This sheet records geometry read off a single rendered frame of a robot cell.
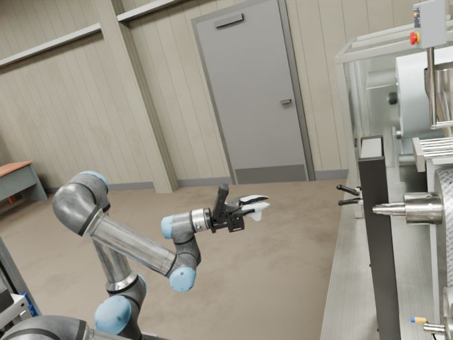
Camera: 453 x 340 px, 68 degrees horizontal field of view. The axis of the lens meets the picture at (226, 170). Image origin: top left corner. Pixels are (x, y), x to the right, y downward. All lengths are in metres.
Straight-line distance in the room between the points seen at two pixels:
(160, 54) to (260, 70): 1.40
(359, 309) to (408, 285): 0.18
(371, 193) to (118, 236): 0.68
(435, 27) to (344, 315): 0.81
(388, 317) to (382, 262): 0.16
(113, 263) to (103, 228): 0.24
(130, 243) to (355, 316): 0.70
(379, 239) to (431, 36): 0.48
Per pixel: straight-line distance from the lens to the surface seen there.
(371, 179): 0.77
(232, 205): 1.12
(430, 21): 0.95
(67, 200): 1.06
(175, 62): 4.60
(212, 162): 4.73
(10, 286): 1.18
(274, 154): 4.27
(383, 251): 0.86
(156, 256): 1.05
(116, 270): 1.26
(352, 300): 1.21
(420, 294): 1.24
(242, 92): 4.18
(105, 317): 1.21
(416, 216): 0.75
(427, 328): 0.63
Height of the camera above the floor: 1.71
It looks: 19 degrees down
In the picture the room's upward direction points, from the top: 15 degrees counter-clockwise
